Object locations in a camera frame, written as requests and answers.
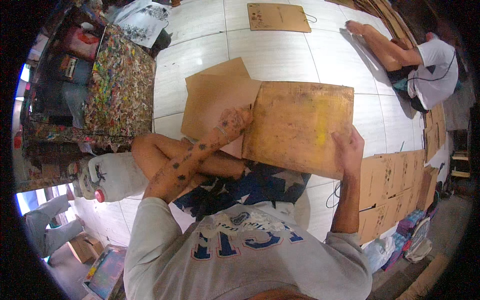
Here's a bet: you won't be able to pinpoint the white printed paper sheets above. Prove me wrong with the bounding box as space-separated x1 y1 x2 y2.
106 0 172 49

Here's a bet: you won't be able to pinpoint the person's body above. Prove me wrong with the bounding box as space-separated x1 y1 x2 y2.
123 197 373 300

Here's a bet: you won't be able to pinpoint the paint-splattered work table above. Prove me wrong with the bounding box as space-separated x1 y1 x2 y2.
15 7 157 193

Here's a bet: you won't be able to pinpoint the heap of patterned fabric bags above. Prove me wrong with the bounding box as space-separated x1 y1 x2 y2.
382 209 436 271

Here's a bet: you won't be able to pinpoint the colourful painted board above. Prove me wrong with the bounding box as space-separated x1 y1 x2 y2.
83 244 128 300

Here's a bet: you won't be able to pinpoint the large brown paper sheet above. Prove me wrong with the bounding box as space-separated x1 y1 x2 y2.
181 73 263 159

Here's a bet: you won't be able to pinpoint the leaning brown paper bags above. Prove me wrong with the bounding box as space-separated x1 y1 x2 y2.
423 104 448 163

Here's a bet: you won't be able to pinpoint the person's legs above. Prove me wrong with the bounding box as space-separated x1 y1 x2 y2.
130 133 312 222

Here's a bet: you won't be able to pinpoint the white plastic jug red cap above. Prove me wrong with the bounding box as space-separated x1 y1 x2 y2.
73 152 151 203

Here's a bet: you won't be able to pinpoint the person's right hand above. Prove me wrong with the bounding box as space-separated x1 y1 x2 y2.
331 125 365 178

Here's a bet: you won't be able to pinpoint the dark wooden shelf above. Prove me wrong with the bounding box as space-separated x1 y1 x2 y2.
449 127 474 181

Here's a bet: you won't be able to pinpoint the black cord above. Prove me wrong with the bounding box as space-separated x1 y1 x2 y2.
325 181 342 209

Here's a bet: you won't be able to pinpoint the small brown paper sheet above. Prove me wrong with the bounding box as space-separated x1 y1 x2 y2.
185 57 251 91

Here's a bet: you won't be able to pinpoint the white plastic bag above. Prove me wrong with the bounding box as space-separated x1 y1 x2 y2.
362 236 397 273

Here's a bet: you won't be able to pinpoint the person's left hand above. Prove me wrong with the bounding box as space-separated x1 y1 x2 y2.
215 106 254 144

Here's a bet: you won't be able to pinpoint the brown paper bag with handle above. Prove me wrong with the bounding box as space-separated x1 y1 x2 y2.
247 3 318 33

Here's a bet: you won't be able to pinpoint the yellow stained wooden board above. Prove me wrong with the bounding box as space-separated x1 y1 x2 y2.
241 81 355 180

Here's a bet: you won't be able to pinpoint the row of printed brown bags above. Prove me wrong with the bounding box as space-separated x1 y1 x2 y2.
358 149 440 245

